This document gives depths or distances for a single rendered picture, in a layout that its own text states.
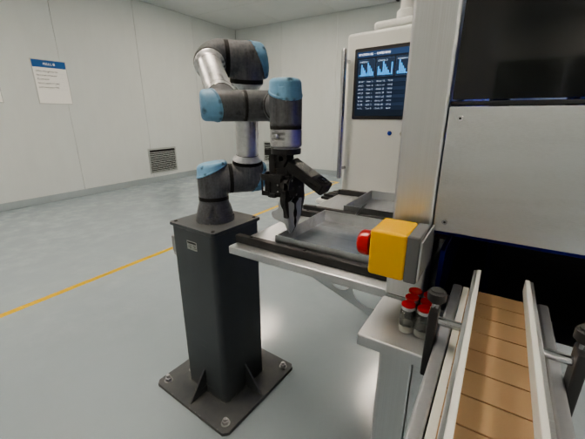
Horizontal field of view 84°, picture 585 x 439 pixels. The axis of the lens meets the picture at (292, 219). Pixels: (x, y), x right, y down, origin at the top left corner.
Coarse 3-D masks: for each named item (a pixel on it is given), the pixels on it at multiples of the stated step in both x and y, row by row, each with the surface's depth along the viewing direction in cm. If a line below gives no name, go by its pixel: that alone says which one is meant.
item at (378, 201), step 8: (368, 192) 122; (376, 192) 124; (384, 192) 122; (392, 192) 121; (352, 200) 110; (360, 200) 116; (368, 200) 123; (376, 200) 123; (384, 200) 123; (392, 200) 121; (344, 208) 104; (352, 208) 103; (368, 208) 112; (376, 208) 112; (384, 208) 112; (392, 208) 112; (384, 216) 98; (392, 216) 97
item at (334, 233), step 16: (304, 224) 89; (320, 224) 96; (336, 224) 96; (352, 224) 95; (368, 224) 92; (288, 240) 77; (304, 240) 84; (320, 240) 84; (336, 240) 84; (352, 240) 84; (336, 256) 70; (352, 256) 68; (368, 256) 66
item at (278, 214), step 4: (288, 204) 78; (292, 204) 79; (280, 208) 80; (292, 208) 80; (272, 212) 82; (276, 212) 81; (280, 212) 81; (292, 212) 80; (272, 216) 82; (276, 216) 82; (280, 216) 81; (292, 216) 80; (280, 220) 82; (284, 220) 80; (288, 220) 79; (292, 220) 81; (288, 224) 80; (292, 224) 81; (288, 228) 81; (292, 228) 82; (288, 232) 83
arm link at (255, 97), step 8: (248, 96) 78; (256, 96) 78; (264, 96) 79; (248, 104) 78; (256, 104) 78; (264, 104) 78; (248, 112) 79; (256, 112) 79; (264, 112) 80; (248, 120) 81; (256, 120) 82; (264, 120) 82
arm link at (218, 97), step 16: (208, 48) 98; (224, 48) 103; (208, 64) 91; (224, 64) 102; (208, 80) 84; (224, 80) 83; (208, 96) 75; (224, 96) 76; (240, 96) 77; (208, 112) 76; (224, 112) 77; (240, 112) 78
